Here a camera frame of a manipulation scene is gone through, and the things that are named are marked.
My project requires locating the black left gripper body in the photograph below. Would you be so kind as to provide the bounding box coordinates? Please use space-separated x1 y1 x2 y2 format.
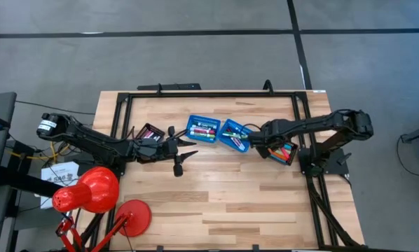
135 125 185 178

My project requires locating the black metal table frame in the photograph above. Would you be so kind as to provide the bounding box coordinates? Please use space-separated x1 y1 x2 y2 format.
104 89 366 251

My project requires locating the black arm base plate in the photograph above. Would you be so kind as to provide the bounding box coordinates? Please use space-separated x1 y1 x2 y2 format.
298 146 350 176

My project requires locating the blue plastic basket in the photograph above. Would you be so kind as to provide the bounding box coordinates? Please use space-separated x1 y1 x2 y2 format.
185 114 222 144
217 118 254 153

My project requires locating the orange highlighter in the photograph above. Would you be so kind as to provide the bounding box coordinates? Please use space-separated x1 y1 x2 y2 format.
268 148 287 162

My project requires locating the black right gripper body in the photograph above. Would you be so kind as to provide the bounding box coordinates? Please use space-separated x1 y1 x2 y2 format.
248 118 291 158

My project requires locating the yellow cable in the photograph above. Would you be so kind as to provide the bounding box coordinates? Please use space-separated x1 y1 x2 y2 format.
6 136 72 162

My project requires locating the red thin marker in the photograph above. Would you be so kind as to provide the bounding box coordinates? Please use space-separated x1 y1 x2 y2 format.
230 136 246 152

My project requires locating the red desk lamp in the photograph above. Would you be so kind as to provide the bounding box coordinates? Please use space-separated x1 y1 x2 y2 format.
51 166 153 252

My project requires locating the green fat Expo marker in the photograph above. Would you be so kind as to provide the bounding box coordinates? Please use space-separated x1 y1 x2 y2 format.
189 132 217 140

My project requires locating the black mount bar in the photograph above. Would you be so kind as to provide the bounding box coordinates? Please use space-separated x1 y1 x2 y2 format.
137 83 202 92

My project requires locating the black plastic basket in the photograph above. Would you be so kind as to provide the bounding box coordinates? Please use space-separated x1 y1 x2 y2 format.
265 139 299 167
135 122 166 143

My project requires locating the white paper sheet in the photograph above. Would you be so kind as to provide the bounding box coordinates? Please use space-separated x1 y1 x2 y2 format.
40 161 80 210

